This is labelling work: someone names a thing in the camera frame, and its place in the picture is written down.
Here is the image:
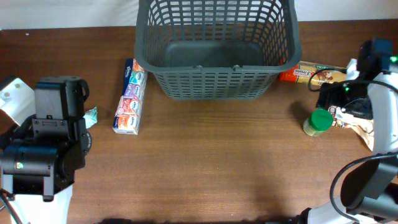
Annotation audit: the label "small teal tissue packet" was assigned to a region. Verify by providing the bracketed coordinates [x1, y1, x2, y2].
[83, 106, 98, 129]

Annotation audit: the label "crumpled brown white snack bag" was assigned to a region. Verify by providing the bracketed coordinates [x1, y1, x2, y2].
[328, 106, 374, 151]

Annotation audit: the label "Kleenex tissue multipack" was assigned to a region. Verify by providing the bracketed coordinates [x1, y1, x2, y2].
[113, 58, 148, 135]

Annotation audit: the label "grey plastic lattice basket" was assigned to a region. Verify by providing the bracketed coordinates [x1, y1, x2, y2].
[134, 0, 302, 100]

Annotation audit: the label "green lid spice jar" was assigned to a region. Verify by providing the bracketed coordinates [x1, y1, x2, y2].
[303, 109, 333, 137]

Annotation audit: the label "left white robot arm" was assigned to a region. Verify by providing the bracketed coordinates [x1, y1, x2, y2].
[1, 77, 93, 223]

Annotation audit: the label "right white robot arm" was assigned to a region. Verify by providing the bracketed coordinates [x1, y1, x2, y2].
[293, 39, 397, 223]

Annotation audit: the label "spaghetti pack orange ends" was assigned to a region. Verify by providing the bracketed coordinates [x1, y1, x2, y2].
[279, 61, 346, 86]

